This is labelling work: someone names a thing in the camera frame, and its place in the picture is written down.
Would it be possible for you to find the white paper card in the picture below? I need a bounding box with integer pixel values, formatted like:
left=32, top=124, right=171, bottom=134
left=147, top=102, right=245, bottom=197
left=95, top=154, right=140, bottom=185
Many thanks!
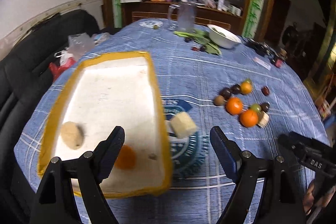
left=253, top=57, right=271, bottom=70

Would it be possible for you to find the yellow rimmed white tray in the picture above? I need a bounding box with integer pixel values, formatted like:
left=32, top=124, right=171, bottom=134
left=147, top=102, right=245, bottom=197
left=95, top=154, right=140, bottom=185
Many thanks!
left=37, top=51, right=173, bottom=198

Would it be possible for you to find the wooden cabinet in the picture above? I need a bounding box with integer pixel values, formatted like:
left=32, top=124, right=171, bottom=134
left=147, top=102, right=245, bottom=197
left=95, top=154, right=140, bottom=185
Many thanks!
left=123, top=0, right=244, bottom=30

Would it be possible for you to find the orange tangerine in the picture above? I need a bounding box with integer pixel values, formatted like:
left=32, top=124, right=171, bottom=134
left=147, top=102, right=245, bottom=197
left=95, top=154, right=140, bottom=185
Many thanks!
left=114, top=145, right=137, bottom=170
left=239, top=109, right=259, bottom=127
left=226, top=97, right=243, bottom=115
left=240, top=81, right=253, bottom=95

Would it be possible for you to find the black charger device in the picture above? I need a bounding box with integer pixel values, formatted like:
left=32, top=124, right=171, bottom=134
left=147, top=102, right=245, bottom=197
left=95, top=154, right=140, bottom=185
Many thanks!
left=246, top=38, right=274, bottom=57

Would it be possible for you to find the red jujube date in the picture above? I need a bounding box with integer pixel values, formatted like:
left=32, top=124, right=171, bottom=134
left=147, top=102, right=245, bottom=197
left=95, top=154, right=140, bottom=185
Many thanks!
left=261, top=86, right=270, bottom=96

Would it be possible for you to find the white cake cube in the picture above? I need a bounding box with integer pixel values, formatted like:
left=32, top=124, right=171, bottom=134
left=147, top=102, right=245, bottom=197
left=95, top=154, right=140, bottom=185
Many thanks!
left=257, top=111, right=269, bottom=128

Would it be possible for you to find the white box on cabinet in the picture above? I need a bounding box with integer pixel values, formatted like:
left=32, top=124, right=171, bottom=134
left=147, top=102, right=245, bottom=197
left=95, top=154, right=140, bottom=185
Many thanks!
left=217, top=0, right=225, bottom=11

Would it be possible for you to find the black red round jar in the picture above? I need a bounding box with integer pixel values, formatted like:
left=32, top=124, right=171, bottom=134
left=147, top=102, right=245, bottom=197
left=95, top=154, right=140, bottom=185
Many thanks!
left=273, top=55, right=284, bottom=68

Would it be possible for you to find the green leafy vegetable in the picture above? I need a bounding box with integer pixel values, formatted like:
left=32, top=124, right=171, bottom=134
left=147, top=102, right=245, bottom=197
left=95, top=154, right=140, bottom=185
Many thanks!
left=173, top=29, right=222, bottom=56

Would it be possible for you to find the clear plastic bag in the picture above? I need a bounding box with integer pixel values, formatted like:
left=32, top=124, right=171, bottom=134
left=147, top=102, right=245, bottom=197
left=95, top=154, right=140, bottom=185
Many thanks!
left=68, top=32, right=110, bottom=60

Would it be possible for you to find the red plastic bag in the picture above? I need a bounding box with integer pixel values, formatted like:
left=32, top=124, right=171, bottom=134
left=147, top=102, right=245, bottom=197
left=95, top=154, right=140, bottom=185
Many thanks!
left=49, top=50, right=76, bottom=82

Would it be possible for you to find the dark plum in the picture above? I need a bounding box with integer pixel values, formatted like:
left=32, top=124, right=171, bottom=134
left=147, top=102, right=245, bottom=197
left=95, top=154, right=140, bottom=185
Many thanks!
left=260, top=102, right=270, bottom=113
left=230, top=84, right=242, bottom=94
left=219, top=88, right=232, bottom=100

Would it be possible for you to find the white bowl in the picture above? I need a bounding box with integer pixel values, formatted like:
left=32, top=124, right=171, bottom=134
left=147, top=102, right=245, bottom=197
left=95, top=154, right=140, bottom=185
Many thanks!
left=207, top=24, right=242, bottom=50

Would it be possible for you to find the black sofa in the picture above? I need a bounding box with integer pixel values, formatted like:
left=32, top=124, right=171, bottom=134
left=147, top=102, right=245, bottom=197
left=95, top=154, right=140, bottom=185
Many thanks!
left=1, top=10, right=100, bottom=223

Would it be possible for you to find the brown longan fruit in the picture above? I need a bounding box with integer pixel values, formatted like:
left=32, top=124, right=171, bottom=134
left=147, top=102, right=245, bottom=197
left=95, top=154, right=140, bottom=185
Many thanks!
left=213, top=95, right=226, bottom=106

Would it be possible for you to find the round beige cake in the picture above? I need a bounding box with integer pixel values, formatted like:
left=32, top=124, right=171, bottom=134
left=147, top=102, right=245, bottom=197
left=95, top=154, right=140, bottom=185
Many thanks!
left=60, top=122, right=84, bottom=150

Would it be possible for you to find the blue plaid tablecloth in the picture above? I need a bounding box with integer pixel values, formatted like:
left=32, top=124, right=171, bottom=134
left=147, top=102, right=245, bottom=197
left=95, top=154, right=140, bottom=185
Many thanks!
left=12, top=17, right=330, bottom=224

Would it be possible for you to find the person's right hand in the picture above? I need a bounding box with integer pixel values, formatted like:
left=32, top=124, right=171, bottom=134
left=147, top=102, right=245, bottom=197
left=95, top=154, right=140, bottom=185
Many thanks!
left=303, top=178, right=336, bottom=217

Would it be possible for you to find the clear glass pitcher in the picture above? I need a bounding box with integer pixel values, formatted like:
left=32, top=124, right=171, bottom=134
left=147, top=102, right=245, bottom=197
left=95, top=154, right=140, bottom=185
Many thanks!
left=167, top=2, right=196, bottom=32

